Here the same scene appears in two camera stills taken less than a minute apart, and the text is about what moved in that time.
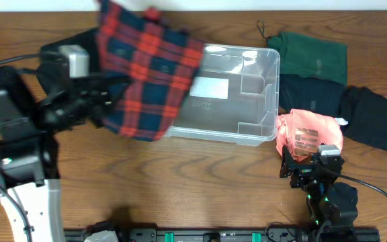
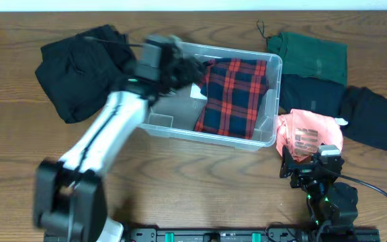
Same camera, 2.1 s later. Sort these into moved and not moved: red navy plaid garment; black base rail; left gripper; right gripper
Moved: red navy plaid garment; left gripper
Not moved: black base rail; right gripper
